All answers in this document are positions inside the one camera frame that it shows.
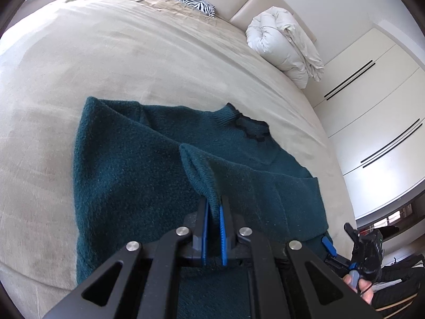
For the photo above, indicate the white wardrobe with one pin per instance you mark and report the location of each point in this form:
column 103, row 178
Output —
column 375, row 106

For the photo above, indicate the dark door frame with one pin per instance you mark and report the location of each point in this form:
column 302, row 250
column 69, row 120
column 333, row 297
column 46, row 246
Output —
column 381, row 216

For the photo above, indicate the folded white duvet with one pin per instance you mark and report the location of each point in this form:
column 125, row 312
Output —
column 275, row 40

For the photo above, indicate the teal knitted sweater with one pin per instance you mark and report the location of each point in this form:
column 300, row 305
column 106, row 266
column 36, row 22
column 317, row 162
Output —
column 139, row 179

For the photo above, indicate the black jacket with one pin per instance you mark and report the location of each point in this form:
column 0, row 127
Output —
column 398, row 292

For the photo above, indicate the beige bed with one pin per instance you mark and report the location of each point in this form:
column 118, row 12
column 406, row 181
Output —
column 132, row 59

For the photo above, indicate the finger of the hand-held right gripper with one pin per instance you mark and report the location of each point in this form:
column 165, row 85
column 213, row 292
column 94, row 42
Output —
column 328, row 244

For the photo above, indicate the tan bed sheet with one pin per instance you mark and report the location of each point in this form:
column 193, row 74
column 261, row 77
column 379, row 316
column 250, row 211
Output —
column 186, row 23

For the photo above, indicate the person's right hand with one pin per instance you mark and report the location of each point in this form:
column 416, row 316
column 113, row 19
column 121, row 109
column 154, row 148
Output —
column 360, row 287

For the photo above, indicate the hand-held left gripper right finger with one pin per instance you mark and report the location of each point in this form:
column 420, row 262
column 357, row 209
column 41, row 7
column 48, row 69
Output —
column 223, row 234

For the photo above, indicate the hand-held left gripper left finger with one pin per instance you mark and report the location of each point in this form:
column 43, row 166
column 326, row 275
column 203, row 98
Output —
column 205, row 231

